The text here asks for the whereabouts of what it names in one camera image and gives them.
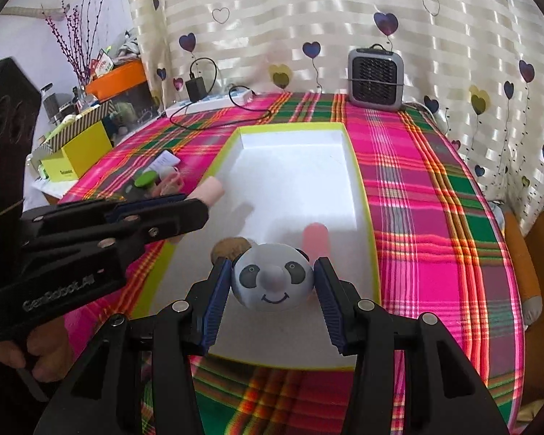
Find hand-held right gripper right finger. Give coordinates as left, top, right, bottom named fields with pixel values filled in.
left=314, top=256, right=511, bottom=435

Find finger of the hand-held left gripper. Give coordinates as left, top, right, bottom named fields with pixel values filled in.
left=19, top=193, right=187, bottom=236
left=20, top=199, right=209, bottom=257

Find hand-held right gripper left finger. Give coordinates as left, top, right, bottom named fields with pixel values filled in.
left=36, top=257, right=234, bottom=435

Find beige pink cylinder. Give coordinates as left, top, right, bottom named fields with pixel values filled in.
left=193, top=176, right=224, bottom=206

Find panda face toy ball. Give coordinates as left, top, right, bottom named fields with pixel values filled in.
left=231, top=243, right=316, bottom=312

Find white tray with yellow-green rim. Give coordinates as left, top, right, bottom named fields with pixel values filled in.
left=129, top=122, right=382, bottom=370

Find person's left hand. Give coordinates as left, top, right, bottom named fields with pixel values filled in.
left=0, top=322, right=71, bottom=384

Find white paper sheet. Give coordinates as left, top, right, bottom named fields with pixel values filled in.
left=32, top=177, right=73, bottom=200

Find brown walnut-like ball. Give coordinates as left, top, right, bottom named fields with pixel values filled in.
left=211, top=237, right=249, bottom=266

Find white cosmetic tube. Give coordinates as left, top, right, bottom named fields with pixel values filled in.
left=151, top=150, right=181, bottom=182

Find yellow cardboard box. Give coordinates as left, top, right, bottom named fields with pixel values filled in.
left=41, top=120, right=114, bottom=179

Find striped cardboard box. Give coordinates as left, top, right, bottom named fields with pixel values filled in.
left=29, top=100, right=114, bottom=155

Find glass jar with black lid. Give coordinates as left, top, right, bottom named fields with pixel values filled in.
left=43, top=84, right=73, bottom=123

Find white power strip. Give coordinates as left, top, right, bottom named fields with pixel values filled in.
left=165, top=90, right=255, bottom=119

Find dark storage box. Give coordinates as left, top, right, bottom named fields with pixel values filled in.
left=95, top=84, right=157, bottom=119

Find black charger adapter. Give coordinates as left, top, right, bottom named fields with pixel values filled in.
left=185, top=77, right=206, bottom=100

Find pink plaid tablecloth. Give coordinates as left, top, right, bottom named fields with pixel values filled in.
left=57, top=92, right=527, bottom=435

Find orange box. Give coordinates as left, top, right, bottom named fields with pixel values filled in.
left=85, top=60, right=147, bottom=100

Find red and white packets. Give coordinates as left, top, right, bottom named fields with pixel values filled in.
left=88, top=47, right=116, bottom=78

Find purple decorative branches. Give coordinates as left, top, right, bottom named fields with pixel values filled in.
left=43, top=0, right=114, bottom=89

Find pile of cloth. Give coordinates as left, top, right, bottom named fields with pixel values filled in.
left=115, top=29, right=141, bottom=62

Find small grey fan heater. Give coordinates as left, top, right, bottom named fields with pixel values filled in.
left=347, top=44, right=405, bottom=112

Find cream curtain with hearts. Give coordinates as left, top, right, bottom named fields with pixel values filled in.
left=123, top=0, right=544, bottom=236

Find black charger cable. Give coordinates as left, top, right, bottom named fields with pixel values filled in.
left=170, top=57, right=275, bottom=130

